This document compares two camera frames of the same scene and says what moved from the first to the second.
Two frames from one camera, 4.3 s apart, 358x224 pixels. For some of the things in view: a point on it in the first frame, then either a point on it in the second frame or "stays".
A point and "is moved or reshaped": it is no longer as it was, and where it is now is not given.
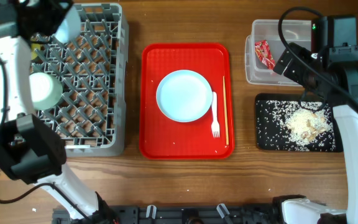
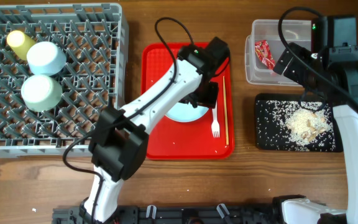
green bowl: [46, 91] stays
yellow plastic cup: [33, 53] is moved or reshaped
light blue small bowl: [69, 32] to [46, 58]
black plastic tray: [282, 124] stays
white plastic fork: [215, 126] stays
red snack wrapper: [263, 52] stays
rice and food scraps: [286, 125] stays
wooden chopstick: [225, 112] stays
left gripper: [58, 12] to [210, 100]
